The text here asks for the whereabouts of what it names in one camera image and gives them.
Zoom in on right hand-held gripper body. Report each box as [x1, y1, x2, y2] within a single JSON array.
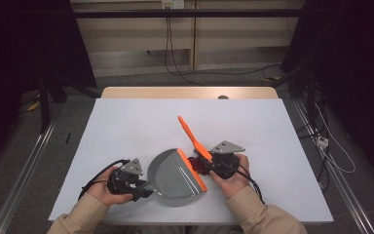
[[207, 140, 246, 180]]

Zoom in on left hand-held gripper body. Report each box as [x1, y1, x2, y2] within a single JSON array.
[[106, 158, 144, 202]]

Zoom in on red beans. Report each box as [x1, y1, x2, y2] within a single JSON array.
[[188, 156, 212, 176]]

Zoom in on grey dustpan with orange edge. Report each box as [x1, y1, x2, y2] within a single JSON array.
[[146, 147, 208, 208]]

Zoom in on orange brush with grey bristles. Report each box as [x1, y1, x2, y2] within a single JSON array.
[[177, 115, 214, 163]]

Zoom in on person's left hand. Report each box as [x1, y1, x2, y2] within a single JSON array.
[[87, 166, 133, 208]]

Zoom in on person's right hand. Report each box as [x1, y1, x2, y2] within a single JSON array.
[[208, 154, 251, 200]]

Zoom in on white power adapter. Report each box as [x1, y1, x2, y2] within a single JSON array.
[[316, 136, 330, 149]]

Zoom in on black metal stand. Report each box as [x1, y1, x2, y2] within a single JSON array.
[[38, 73, 68, 135]]

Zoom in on black horizontal bar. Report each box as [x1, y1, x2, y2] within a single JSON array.
[[71, 9, 306, 19]]

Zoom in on black curtain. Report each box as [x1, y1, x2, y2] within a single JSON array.
[[280, 0, 374, 183], [0, 0, 97, 170]]

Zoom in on left hand-held gripper cable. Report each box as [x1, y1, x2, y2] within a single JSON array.
[[78, 158, 130, 200]]

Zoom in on hand-held gripper cable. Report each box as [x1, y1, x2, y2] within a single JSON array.
[[222, 161, 266, 206], [78, 158, 130, 200]]

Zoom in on right hand-held gripper cable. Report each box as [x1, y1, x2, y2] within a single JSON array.
[[222, 161, 266, 206]]

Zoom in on metal floor rail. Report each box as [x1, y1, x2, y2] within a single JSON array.
[[291, 97, 374, 234], [0, 120, 58, 234]]

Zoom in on white cable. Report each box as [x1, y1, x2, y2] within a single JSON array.
[[314, 102, 356, 175]]

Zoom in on black hanging cable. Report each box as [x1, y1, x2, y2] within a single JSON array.
[[164, 18, 206, 87]]

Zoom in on white wall socket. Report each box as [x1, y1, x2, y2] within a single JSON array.
[[161, 0, 186, 10]]

